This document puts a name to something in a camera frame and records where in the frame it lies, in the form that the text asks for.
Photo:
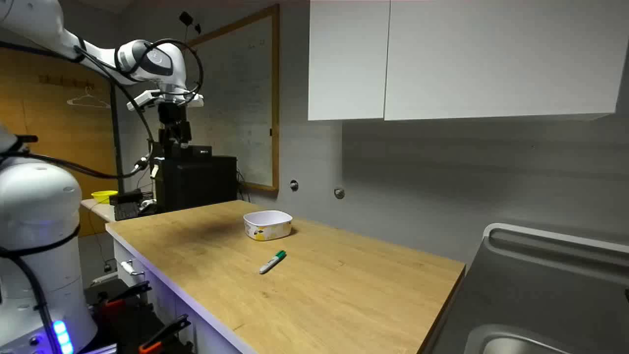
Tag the orange black clamp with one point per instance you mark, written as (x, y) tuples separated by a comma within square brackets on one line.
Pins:
[(155, 343)]

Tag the white round plastic container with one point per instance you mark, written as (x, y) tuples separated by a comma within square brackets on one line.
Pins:
[(267, 225)]

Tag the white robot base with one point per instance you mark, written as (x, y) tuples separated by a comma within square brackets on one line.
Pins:
[(43, 308)]

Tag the black box appliance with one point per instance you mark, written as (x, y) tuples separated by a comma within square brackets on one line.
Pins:
[(193, 182)]

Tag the yellow bowl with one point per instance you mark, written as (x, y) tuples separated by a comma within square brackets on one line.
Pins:
[(102, 198)]

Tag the white wall cabinet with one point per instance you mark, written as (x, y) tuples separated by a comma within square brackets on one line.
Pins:
[(436, 60)]

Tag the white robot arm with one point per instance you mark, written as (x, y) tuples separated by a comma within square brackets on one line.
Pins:
[(134, 62)]

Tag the wood framed whiteboard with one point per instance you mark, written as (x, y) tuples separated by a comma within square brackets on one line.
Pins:
[(240, 115)]

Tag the stainless steel sink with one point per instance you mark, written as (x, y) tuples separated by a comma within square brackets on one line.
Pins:
[(538, 292)]

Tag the green capped grey marker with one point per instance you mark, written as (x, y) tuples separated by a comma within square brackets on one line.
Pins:
[(277, 259)]

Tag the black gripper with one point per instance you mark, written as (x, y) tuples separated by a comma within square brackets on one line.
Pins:
[(173, 133)]

